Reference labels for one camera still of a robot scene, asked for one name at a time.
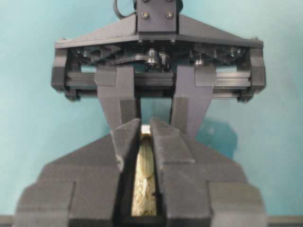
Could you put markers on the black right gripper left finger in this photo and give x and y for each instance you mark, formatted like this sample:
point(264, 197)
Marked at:
point(81, 189)

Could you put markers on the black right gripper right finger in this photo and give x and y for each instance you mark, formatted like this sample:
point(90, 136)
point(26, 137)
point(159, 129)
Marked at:
point(199, 186)

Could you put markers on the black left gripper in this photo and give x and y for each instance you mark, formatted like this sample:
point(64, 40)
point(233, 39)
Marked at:
point(120, 61)

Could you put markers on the white wooden board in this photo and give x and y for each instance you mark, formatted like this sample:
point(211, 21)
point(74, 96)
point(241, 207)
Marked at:
point(144, 198)

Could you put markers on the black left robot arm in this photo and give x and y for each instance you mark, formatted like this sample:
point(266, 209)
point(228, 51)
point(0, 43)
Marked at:
point(157, 15)

